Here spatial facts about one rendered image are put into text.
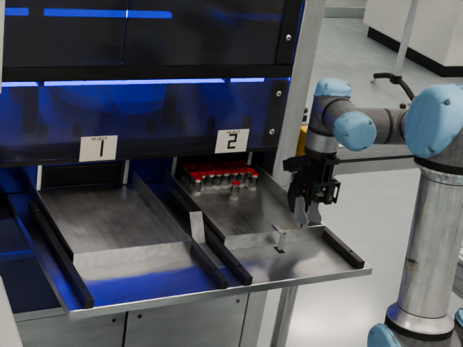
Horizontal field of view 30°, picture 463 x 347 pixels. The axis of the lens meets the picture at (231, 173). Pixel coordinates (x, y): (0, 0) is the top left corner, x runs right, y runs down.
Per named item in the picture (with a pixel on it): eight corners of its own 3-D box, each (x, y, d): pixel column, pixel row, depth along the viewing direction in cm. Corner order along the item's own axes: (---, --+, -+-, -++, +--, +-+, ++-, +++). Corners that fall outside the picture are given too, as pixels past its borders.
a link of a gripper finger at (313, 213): (310, 239, 194) (318, 204, 191) (297, 227, 199) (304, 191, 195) (322, 238, 196) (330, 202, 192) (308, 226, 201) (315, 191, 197)
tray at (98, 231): (27, 192, 199) (28, 178, 198) (133, 184, 212) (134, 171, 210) (72, 268, 173) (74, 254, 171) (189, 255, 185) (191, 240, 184)
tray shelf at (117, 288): (5, 201, 198) (6, 193, 197) (269, 180, 231) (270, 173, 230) (68, 320, 160) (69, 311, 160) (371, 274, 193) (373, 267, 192)
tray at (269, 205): (162, 181, 215) (165, 169, 214) (253, 174, 228) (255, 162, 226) (222, 250, 189) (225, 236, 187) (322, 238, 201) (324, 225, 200)
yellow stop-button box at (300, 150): (289, 147, 227) (293, 122, 224) (311, 146, 230) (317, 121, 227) (303, 160, 221) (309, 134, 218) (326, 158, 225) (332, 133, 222)
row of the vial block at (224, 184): (185, 188, 213) (188, 171, 211) (249, 183, 222) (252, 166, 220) (189, 192, 212) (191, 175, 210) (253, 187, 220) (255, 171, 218)
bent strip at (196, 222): (185, 235, 193) (189, 211, 190) (198, 233, 194) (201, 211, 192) (211, 268, 181) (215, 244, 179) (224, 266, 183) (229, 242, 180)
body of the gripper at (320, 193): (307, 209, 188) (318, 159, 183) (288, 191, 194) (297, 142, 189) (336, 206, 191) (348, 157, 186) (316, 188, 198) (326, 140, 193)
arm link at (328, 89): (326, 89, 177) (311, 74, 184) (316, 138, 181) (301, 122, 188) (360, 90, 179) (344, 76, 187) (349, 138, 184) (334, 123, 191)
